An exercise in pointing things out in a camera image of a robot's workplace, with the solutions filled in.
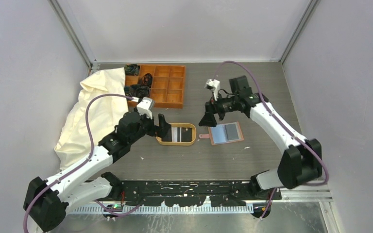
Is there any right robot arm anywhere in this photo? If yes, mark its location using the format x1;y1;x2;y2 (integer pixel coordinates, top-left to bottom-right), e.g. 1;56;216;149
199;76;323;200

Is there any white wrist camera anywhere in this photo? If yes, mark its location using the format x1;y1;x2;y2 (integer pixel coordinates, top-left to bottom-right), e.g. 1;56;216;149
136;97;155;119
205;79;220;101

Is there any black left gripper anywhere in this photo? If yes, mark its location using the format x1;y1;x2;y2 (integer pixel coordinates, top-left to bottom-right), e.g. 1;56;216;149
128;106;170;144

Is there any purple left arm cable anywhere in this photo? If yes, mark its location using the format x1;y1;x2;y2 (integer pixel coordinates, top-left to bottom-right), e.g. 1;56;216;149
23;93;144;233

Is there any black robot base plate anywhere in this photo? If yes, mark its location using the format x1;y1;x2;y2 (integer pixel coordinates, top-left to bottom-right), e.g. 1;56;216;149
91;178;283;208

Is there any yellow oval tray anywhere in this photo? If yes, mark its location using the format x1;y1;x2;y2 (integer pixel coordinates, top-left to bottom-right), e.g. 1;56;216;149
156;123;197;146

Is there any black coiled cable middle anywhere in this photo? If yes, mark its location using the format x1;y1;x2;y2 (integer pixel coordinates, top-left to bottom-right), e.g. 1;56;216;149
140;73;154;86

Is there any tan leather card holder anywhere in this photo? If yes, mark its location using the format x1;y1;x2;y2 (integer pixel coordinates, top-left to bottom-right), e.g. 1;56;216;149
199;122;244;146

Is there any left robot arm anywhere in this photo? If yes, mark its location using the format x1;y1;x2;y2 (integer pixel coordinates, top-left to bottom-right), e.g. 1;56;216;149
23;112;171;232

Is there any orange compartment organizer tray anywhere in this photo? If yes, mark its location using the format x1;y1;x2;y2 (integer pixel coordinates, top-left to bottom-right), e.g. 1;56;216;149
124;64;186;109

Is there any black credit card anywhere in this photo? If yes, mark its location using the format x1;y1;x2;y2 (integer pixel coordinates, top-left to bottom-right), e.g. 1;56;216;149
180;127;193;143

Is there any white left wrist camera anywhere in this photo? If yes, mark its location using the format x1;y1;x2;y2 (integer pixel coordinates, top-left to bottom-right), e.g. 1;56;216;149
136;97;155;119

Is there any cream cloth bag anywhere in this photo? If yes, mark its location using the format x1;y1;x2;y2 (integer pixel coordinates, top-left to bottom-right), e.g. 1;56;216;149
54;67;128;170

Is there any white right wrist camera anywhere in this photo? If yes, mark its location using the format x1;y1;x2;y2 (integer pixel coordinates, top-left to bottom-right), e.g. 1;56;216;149
205;79;220;101

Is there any black coiled cable large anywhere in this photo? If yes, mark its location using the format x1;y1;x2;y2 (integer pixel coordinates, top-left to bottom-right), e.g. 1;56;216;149
124;84;151;99

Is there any black coiled cable top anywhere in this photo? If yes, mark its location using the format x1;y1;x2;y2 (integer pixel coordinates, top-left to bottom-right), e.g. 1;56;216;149
124;64;141;77

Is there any aluminium front rail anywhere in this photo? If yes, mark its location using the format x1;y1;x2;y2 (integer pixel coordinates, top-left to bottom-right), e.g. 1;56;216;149
61;180;333;214

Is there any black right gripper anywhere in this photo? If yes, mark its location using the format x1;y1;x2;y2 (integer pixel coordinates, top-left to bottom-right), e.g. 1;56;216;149
198;90;238;128

